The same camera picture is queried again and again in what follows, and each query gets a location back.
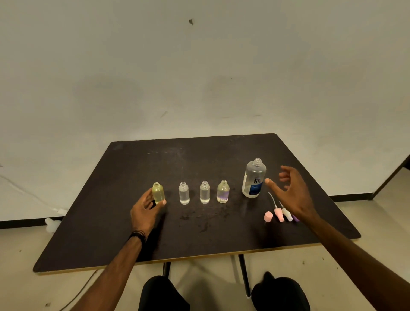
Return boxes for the person's left hand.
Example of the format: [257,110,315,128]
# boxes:
[130,188,167,238]

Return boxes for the person's right hand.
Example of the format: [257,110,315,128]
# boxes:
[264,165,318,224]

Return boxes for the white spray cap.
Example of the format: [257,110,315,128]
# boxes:
[278,202,294,222]

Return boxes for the pink spray cap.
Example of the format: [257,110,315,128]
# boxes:
[268,191,285,222]

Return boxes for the small yellow bottle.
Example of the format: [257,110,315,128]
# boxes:
[152,182,166,205]

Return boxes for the large clear bottle blue label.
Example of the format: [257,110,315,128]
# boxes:
[242,158,267,199]

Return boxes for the small clear bottle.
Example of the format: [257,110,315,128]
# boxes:
[199,181,211,205]
[178,182,190,205]

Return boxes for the small purple tinted bottle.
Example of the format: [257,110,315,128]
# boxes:
[217,180,230,204]

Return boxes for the person's left forearm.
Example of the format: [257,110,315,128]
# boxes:
[70,237,143,311]

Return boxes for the person's right forearm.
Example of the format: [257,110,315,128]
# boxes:
[306,214,410,311]

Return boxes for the white plastic object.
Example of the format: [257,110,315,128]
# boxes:
[44,217,62,234]

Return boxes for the person's black trousers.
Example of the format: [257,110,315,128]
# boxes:
[138,271,310,311]

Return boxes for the black wristband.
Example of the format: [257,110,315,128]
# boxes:
[128,230,146,246]

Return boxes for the white cable with adapter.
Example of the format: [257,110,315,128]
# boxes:
[0,174,68,215]

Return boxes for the black floor cable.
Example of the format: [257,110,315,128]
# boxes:
[59,270,98,311]

